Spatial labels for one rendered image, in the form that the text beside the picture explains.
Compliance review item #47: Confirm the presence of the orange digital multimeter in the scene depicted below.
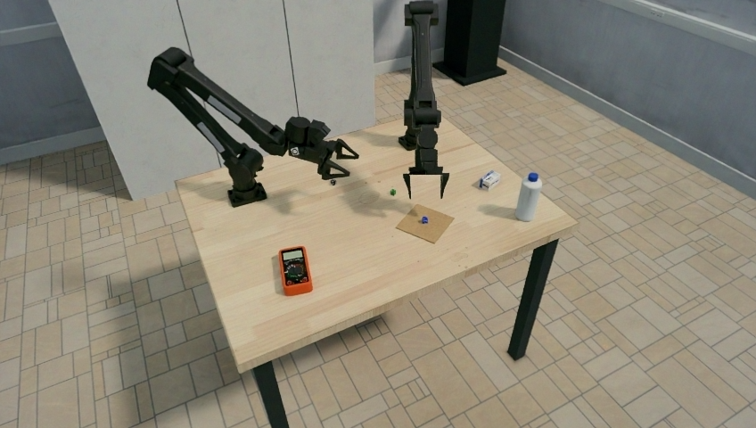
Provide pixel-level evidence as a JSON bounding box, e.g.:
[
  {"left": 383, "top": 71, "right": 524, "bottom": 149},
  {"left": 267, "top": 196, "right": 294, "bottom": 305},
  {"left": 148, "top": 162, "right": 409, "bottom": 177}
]
[{"left": 278, "top": 246, "right": 313, "bottom": 296}]

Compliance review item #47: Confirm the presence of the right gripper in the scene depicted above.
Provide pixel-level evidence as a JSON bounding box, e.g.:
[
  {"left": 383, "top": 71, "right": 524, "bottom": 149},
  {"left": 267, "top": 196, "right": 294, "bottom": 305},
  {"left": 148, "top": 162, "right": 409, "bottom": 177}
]
[{"left": 303, "top": 138, "right": 359, "bottom": 180}]

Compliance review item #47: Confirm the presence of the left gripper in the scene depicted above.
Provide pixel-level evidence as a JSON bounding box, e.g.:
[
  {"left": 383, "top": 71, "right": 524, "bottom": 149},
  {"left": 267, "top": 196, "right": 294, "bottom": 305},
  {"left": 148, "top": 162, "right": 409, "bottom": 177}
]
[{"left": 403, "top": 167, "right": 449, "bottom": 199}]

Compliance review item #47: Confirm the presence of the brown square mat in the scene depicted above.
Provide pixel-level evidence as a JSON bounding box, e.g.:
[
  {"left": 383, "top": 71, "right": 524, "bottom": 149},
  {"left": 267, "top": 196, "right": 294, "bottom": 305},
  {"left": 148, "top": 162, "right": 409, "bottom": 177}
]
[{"left": 395, "top": 204, "right": 455, "bottom": 244}]

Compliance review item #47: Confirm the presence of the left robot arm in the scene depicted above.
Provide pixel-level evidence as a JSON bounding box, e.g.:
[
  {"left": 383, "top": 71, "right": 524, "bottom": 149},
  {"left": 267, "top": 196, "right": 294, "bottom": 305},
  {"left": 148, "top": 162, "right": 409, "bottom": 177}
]
[{"left": 399, "top": 1, "right": 441, "bottom": 169}]

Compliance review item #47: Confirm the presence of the white plastic bottle with blue cap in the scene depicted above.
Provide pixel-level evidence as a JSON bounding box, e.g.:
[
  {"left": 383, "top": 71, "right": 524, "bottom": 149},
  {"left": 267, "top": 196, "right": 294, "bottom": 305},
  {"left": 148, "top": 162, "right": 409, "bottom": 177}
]
[{"left": 515, "top": 173, "right": 542, "bottom": 222}]

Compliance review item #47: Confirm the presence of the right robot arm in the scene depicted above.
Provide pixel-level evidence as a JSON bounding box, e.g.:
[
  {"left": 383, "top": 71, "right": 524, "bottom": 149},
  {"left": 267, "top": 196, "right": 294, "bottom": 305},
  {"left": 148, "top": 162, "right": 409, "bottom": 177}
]
[{"left": 147, "top": 46, "right": 331, "bottom": 208}]

